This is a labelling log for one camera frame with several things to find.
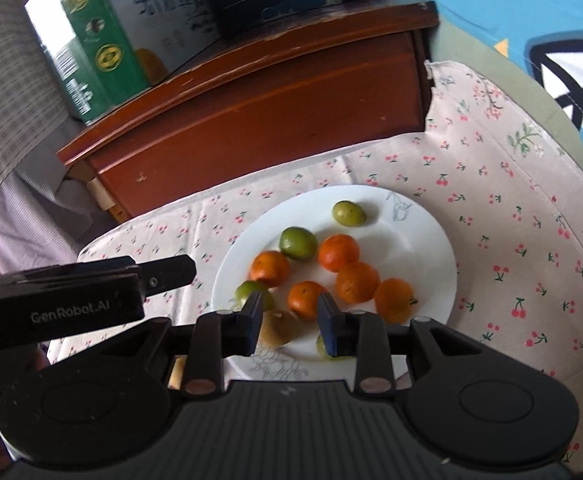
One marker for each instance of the cherry print tablecloth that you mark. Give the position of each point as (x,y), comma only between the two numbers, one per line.
(521,240)

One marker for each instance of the brown longan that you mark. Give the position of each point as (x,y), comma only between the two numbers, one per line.
(279,327)

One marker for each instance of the green cardboard box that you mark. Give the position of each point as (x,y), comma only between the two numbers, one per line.
(101,55)

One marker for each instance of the white plate with line drawings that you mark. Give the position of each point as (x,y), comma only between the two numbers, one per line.
(411,240)

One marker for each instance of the lavender cloth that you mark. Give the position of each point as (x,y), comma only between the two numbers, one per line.
(21,220)

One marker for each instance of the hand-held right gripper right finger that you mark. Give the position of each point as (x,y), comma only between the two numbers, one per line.
(329,325)

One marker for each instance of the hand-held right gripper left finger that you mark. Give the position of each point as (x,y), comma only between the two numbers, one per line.
(254,325)

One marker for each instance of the small beige box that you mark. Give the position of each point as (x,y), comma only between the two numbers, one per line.
(102,195)

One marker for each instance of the checked grey cloth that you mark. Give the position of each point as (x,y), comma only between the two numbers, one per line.
(1,85)

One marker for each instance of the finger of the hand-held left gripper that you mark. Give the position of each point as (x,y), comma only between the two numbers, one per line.
(171,275)

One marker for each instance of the blue printed bedding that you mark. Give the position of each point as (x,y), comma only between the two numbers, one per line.
(471,0)

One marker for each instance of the brown wooden cabinet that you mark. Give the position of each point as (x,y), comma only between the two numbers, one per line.
(271,110)

